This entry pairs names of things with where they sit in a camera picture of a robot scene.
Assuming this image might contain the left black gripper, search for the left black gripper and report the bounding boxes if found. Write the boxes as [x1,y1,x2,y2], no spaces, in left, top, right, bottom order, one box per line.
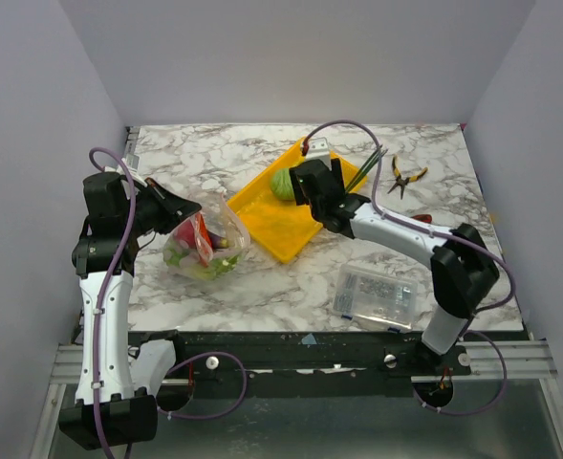
[123,176,202,236]

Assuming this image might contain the red tomato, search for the red tomato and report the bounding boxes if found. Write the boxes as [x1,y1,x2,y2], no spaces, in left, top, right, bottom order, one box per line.
[172,220,196,249]

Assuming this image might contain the red chili pepper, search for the red chili pepper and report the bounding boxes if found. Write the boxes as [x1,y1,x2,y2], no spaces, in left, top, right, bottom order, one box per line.
[194,213,214,266]

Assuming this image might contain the clear zip top bag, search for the clear zip top bag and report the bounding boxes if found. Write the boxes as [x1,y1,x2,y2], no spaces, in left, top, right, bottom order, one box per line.
[162,194,250,281]

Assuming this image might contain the purple eggplant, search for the purple eggplant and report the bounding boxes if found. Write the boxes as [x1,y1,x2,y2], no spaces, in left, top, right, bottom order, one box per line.
[207,231,230,251]

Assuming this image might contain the celery stalk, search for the celery stalk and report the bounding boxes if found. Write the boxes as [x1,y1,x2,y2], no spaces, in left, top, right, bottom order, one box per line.
[179,255,241,281]

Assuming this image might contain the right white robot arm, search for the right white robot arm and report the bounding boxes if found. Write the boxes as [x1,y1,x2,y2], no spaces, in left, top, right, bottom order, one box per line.
[290,160,500,375]

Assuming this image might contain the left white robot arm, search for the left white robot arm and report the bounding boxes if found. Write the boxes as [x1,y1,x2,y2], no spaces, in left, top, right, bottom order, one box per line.
[59,172,201,450]

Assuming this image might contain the green cabbage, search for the green cabbage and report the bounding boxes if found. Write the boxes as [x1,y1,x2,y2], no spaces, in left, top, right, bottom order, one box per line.
[270,167,294,202]

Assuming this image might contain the yellow plastic tray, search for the yellow plastic tray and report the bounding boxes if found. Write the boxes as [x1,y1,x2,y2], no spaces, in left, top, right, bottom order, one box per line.
[227,136,369,265]

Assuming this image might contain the green chives bunch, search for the green chives bunch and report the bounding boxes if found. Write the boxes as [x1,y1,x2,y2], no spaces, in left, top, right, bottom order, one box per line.
[345,145,388,193]

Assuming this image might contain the red utility knife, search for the red utility knife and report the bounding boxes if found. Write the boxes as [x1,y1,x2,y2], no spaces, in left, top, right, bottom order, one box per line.
[412,214,433,224]

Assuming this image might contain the clear plastic screw box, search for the clear plastic screw box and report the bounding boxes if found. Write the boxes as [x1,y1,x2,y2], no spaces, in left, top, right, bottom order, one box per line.
[332,264,418,333]

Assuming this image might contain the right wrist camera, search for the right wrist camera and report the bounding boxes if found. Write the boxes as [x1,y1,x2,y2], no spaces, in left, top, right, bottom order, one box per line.
[304,138,332,169]

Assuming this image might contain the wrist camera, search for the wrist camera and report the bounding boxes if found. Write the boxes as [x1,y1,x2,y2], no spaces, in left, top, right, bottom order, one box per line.
[304,138,332,169]
[122,152,143,182]

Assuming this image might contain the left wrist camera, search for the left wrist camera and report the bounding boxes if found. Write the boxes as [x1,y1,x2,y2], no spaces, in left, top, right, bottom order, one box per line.
[122,152,143,182]

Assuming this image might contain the yellow handled pliers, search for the yellow handled pliers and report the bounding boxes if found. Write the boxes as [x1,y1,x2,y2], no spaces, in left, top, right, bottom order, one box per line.
[387,155,428,198]

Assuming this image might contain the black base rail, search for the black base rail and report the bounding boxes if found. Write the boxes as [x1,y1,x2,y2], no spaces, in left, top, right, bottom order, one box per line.
[128,331,470,400]

